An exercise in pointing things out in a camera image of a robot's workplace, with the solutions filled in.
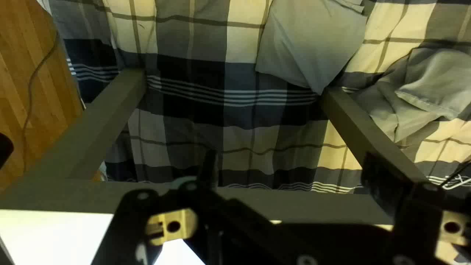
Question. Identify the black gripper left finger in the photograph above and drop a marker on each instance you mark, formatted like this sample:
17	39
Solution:
133	230

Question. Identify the folded grey cloth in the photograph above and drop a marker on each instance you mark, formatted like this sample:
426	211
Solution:
432	83
310	44

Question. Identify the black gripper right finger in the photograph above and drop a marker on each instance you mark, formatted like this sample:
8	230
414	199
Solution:
422	230

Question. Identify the light wooden side table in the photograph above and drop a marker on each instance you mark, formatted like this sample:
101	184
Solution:
74	148

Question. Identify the plaid bed comforter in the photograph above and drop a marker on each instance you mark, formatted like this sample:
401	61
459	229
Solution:
197	49

